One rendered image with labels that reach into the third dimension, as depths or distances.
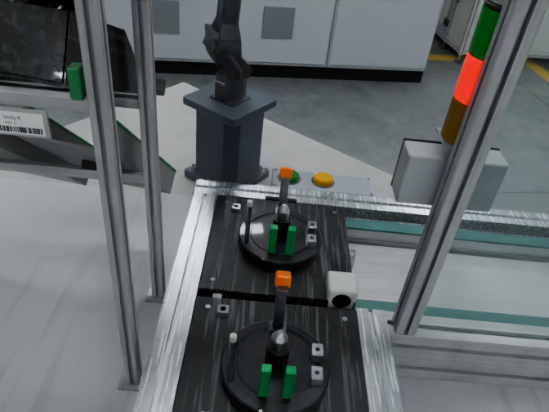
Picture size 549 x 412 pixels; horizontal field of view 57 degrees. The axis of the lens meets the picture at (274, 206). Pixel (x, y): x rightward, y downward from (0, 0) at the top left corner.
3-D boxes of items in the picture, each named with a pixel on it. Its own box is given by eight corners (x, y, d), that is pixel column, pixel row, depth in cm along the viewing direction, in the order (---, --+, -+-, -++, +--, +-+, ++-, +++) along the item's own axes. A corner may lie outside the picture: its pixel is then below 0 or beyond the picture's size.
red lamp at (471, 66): (448, 87, 59) (461, 46, 56) (490, 92, 59) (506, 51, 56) (459, 106, 55) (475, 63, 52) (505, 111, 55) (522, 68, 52)
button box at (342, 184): (270, 190, 110) (272, 167, 107) (365, 199, 111) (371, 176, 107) (268, 210, 105) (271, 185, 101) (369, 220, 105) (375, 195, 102)
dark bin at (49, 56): (85, 81, 79) (90, 32, 78) (164, 96, 78) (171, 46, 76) (-54, 65, 52) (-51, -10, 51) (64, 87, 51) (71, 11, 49)
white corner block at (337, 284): (323, 287, 82) (327, 269, 79) (350, 289, 82) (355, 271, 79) (324, 309, 78) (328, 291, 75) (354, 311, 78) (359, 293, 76)
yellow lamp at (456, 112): (435, 126, 62) (448, 88, 59) (476, 130, 62) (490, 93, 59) (445, 146, 58) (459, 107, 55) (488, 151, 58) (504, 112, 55)
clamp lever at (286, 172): (276, 208, 89) (280, 166, 87) (287, 209, 89) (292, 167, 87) (276, 213, 86) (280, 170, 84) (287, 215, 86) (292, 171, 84)
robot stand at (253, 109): (224, 152, 129) (227, 78, 117) (270, 176, 122) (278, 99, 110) (182, 175, 119) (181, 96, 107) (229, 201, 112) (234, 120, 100)
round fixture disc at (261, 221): (242, 213, 92) (242, 204, 90) (319, 221, 92) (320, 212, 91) (234, 267, 80) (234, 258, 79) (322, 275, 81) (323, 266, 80)
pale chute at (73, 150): (102, 180, 93) (109, 156, 93) (171, 194, 91) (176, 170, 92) (12, 134, 65) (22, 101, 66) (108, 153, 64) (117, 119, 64)
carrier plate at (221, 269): (216, 203, 97) (217, 194, 95) (341, 215, 97) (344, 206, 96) (198, 297, 77) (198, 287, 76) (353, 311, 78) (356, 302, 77)
